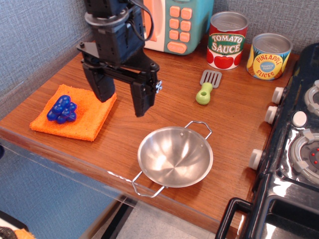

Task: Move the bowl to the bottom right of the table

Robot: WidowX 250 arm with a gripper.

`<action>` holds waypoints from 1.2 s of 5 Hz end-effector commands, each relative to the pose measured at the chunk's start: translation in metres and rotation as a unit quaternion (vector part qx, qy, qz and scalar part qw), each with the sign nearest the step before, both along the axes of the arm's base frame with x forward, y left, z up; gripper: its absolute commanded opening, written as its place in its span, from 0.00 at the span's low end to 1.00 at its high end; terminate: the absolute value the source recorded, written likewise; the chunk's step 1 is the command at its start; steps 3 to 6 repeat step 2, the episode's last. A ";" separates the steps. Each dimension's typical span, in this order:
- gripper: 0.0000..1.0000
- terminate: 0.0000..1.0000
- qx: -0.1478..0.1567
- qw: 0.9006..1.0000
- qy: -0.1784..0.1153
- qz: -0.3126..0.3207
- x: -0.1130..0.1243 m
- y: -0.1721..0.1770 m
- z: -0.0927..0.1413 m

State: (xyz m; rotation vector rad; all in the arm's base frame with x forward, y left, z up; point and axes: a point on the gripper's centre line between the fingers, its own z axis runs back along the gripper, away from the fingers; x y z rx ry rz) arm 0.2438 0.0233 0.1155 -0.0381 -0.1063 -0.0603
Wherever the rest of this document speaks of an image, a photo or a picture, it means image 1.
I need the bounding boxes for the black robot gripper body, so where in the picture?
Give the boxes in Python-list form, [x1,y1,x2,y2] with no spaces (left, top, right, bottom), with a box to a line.
[77,9,161,93]

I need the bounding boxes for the blue toy grapes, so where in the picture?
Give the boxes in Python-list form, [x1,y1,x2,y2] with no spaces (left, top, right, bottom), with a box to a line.
[46,95,77,124]

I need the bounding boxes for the white stove knob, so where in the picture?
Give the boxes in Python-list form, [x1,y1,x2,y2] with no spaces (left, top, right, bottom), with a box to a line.
[249,149,263,170]
[264,106,278,124]
[272,87,285,105]

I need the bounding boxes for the teal toy microwave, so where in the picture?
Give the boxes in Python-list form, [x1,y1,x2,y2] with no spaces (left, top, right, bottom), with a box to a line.
[143,0,214,55]

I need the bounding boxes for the orange object bottom left corner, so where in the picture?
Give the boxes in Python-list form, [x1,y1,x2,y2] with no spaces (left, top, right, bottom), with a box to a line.
[0,227,35,239]

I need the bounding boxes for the silver metal bowl with handles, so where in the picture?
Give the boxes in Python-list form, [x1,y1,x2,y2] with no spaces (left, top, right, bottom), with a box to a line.
[132,121,214,198]

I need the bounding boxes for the white stove knob bottom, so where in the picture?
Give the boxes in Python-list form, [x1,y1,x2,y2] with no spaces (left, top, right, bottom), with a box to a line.
[249,149,263,170]

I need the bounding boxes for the pineapple slices can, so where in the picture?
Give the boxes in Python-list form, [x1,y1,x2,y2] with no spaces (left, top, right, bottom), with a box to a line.
[246,33,293,80]

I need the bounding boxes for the orange folded cloth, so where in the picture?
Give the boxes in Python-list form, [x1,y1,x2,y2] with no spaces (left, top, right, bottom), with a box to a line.
[29,85,117,141]

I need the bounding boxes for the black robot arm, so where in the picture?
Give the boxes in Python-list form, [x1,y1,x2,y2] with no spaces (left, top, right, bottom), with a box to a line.
[77,0,161,117]

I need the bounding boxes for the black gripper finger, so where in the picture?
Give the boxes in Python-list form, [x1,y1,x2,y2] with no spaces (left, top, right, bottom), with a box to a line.
[131,81,156,118]
[82,63,115,103]

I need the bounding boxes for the white stove knob top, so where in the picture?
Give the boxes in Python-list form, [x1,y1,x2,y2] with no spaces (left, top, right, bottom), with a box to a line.
[272,87,285,105]

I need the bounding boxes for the black toy stove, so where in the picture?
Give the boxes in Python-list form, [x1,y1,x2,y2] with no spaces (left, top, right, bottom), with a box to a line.
[216,43,319,239]

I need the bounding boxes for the white stove knob middle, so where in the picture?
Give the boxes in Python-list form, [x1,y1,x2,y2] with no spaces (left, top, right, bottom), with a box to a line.
[264,106,278,124]

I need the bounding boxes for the tomato sauce can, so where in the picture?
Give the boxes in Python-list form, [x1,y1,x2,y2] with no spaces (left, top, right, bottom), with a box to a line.
[206,11,249,70]

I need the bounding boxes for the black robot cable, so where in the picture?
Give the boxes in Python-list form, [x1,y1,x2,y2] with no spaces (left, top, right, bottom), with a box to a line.
[128,0,155,42]

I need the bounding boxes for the green handled toy spatula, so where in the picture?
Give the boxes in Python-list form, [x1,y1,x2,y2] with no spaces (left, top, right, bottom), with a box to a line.
[195,70,222,105]

